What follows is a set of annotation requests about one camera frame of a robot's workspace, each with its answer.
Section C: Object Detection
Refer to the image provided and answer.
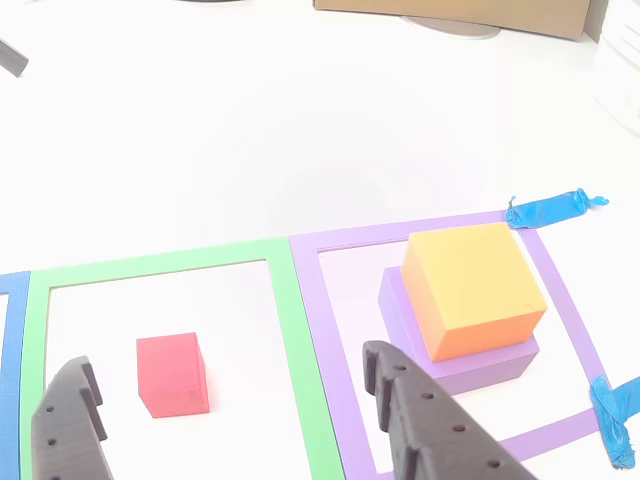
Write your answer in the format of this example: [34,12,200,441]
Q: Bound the green square frame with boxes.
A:
[18,238,346,480]

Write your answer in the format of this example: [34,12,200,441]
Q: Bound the purple square block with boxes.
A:
[377,265,541,397]

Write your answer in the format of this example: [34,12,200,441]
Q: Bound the purple square frame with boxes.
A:
[288,209,614,480]

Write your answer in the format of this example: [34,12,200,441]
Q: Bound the dark grey bar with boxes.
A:
[0,37,30,79]

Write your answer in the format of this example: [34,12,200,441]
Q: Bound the twisted blue tape strip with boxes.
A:
[504,187,610,231]

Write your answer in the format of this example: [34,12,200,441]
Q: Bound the small red cube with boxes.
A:
[135,332,211,419]

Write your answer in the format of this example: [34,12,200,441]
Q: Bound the white filament spool stack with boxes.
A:
[592,19,640,139]

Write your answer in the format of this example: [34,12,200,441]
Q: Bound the polymaker cardboard box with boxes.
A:
[313,0,595,41]

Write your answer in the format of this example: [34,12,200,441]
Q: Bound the blue square frame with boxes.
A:
[0,270,32,480]

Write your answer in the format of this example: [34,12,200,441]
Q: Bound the orange cube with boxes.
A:
[400,222,549,364]

